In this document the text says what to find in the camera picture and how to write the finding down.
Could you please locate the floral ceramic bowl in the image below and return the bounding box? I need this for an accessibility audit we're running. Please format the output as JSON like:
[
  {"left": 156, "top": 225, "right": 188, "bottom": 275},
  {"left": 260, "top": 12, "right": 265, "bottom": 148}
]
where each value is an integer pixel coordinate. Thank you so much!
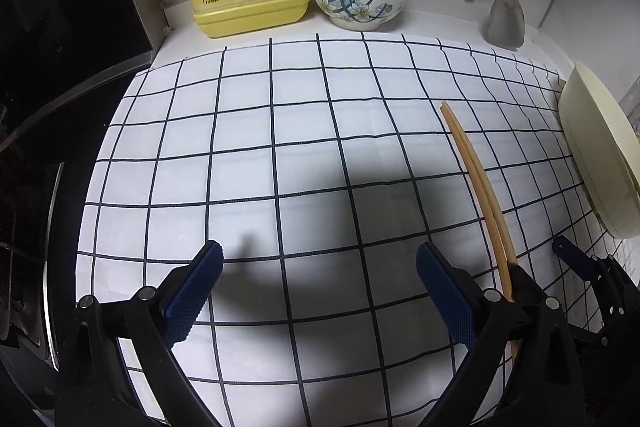
[{"left": 312, "top": 0, "right": 411, "bottom": 32}]

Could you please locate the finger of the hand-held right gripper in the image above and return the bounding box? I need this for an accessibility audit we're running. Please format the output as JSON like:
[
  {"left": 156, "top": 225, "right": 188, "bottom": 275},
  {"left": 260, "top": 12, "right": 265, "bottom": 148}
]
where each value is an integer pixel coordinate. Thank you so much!
[
  {"left": 552, "top": 237, "right": 609, "bottom": 289},
  {"left": 570, "top": 257, "right": 640, "bottom": 346}
]

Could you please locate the white black checkered cloth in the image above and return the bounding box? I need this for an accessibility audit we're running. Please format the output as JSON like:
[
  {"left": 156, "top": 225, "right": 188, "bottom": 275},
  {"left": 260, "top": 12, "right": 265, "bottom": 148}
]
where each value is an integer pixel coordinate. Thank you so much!
[{"left": 75, "top": 32, "right": 626, "bottom": 427}]

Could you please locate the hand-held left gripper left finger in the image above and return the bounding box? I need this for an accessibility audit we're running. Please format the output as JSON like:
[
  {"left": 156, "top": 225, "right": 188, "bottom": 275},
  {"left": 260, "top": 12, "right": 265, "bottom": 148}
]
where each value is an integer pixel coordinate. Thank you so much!
[{"left": 55, "top": 239, "right": 225, "bottom": 427}]

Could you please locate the cream plastic basin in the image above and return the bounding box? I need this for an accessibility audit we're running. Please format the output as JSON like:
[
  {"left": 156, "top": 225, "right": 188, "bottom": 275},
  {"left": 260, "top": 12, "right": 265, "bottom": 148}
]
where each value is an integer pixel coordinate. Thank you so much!
[{"left": 558, "top": 61, "right": 640, "bottom": 240}]

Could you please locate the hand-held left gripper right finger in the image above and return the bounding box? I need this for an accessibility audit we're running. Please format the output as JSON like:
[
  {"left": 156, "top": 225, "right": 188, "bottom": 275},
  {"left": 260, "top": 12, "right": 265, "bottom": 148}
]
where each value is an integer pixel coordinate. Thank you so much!
[{"left": 416, "top": 241, "right": 583, "bottom": 427}]

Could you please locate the tan wooden chopstick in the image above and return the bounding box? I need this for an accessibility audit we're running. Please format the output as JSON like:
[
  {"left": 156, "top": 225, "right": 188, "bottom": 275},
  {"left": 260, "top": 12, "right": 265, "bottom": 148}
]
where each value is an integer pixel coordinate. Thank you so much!
[
  {"left": 440, "top": 104, "right": 518, "bottom": 365},
  {"left": 443, "top": 101, "right": 521, "bottom": 270}
]

